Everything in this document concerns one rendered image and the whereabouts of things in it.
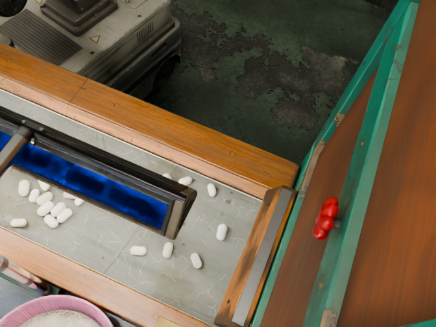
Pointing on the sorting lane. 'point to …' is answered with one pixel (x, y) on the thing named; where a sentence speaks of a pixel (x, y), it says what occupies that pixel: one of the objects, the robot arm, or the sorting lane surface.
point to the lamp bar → (101, 178)
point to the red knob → (327, 219)
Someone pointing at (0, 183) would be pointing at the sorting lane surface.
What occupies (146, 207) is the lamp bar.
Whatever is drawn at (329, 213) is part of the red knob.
